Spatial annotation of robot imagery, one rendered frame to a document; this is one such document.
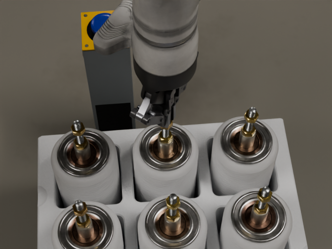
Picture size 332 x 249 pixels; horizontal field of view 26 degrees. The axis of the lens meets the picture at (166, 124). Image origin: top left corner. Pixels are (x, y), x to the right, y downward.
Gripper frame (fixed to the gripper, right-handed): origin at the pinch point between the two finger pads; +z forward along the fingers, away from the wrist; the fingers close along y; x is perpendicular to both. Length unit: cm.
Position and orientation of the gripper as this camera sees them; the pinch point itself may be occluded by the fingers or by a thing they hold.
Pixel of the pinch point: (164, 112)
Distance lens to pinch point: 95.2
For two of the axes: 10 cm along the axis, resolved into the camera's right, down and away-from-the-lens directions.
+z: 0.0, 5.0, 8.7
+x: -8.5, -4.5, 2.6
